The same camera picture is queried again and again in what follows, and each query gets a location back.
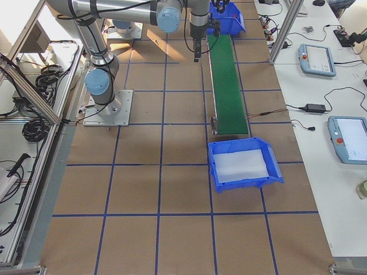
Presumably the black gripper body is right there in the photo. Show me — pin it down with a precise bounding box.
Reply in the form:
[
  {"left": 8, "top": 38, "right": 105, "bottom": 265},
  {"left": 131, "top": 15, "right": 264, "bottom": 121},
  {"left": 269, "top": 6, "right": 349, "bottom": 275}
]
[{"left": 189, "top": 14, "right": 208, "bottom": 52}]

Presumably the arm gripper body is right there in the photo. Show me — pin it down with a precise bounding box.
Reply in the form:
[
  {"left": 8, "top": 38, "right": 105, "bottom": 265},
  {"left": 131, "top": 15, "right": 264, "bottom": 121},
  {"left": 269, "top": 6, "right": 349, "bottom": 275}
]
[{"left": 213, "top": 0, "right": 229, "bottom": 8}]

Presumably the blue source bin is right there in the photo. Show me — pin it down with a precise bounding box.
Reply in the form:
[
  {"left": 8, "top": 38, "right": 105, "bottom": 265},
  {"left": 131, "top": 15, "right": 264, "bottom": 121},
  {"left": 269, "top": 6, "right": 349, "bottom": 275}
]
[{"left": 207, "top": 1, "right": 246, "bottom": 36}]

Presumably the green conveyor belt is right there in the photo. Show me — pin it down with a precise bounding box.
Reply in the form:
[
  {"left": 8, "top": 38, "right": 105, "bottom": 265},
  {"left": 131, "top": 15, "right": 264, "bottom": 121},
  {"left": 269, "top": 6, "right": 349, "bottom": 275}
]
[{"left": 208, "top": 34, "right": 248, "bottom": 135}]

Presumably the blue target bin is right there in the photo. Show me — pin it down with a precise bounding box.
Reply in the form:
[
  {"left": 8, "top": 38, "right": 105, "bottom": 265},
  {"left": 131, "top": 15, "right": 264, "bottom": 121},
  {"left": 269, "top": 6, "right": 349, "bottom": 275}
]
[{"left": 208, "top": 137, "right": 284, "bottom": 193}]

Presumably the far teach pendant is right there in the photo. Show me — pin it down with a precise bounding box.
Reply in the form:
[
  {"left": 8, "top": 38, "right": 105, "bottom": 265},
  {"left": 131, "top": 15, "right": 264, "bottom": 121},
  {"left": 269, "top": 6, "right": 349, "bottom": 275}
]
[{"left": 298, "top": 44, "right": 336, "bottom": 77}]

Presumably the teach pendant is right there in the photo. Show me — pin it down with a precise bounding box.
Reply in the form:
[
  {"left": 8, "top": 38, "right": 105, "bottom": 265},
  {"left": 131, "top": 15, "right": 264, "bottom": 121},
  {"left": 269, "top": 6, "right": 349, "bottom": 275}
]
[
  {"left": 298, "top": 44, "right": 336, "bottom": 77},
  {"left": 327, "top": 116, "right": 366, "bottom": 165}
]

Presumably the white foam sheet target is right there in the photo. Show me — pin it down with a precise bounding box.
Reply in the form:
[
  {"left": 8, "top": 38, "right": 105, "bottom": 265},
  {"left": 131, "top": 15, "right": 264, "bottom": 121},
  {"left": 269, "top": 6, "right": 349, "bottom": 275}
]
[{"left": 213, "top": 149, "right": 269, "bottom": 183}]

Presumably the black power adapter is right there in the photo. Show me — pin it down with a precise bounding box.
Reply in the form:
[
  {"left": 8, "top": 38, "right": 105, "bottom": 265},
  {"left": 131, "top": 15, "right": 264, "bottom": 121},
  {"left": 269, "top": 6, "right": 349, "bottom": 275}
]
[{"left": 304, "top": 104, "right": 327, "bottom": 113}]

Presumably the near teach pendant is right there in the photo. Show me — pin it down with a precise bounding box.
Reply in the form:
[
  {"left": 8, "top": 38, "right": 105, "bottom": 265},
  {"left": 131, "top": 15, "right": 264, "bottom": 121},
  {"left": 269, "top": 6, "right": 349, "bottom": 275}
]
[{"left": 327, "top": 116, "right": 366, "bottom": 165}]

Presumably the aluminium frame post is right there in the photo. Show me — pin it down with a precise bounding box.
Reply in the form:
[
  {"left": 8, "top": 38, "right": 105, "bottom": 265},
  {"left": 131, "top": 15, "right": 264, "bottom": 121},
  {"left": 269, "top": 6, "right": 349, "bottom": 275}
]
[{"left": 268, "top": 0, "right": 303, "bottom": 65}]

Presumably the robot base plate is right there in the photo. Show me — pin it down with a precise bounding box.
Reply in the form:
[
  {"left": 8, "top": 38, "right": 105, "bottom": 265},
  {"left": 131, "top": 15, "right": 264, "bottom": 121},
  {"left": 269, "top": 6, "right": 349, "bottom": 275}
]
[{"left": 82, "top": 89, "right": 134, "bottom": 127}]

